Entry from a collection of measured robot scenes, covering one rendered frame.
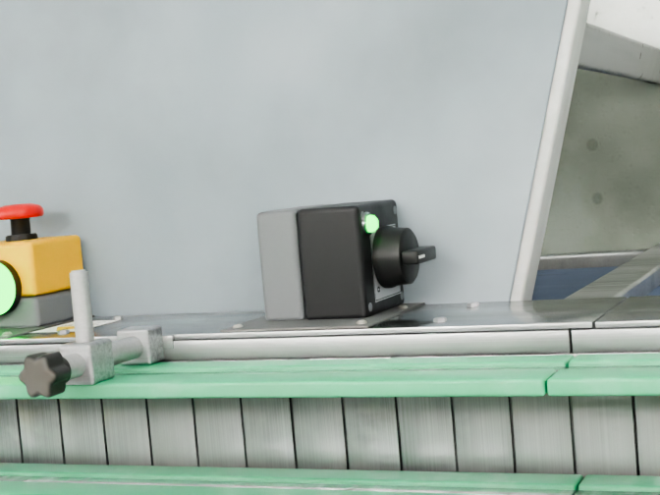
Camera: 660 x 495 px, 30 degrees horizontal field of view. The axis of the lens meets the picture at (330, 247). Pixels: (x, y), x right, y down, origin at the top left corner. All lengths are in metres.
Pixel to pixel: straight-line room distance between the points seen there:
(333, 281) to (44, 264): 0.26
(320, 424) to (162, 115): 0.31
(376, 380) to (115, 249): 0.39
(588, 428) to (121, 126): 0.47
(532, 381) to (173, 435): 0.30
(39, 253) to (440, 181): 0.33
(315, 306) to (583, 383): 0.25
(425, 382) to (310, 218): 0.20
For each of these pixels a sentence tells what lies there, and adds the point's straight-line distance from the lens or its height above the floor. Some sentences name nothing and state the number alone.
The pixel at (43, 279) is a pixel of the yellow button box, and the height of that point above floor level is 0.81.
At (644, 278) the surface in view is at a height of 0.59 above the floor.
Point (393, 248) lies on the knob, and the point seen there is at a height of 0.81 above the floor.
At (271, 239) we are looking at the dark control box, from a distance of 0.88.
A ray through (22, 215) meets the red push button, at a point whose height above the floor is 0.80.
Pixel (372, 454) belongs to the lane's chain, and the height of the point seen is 0.88.
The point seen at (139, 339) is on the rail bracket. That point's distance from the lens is 0.86.
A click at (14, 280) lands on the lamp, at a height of 0.83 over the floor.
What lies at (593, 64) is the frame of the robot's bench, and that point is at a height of 0.47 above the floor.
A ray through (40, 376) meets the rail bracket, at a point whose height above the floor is 1.01.
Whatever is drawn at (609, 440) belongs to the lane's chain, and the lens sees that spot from 0.78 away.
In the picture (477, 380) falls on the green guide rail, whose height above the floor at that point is 0.96.
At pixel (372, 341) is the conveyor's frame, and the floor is 0.88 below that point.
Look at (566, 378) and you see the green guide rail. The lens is 0.69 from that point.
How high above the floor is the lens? 1.62
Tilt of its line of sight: 66 degrees down
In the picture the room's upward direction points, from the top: 103 degrees counter-clockwise
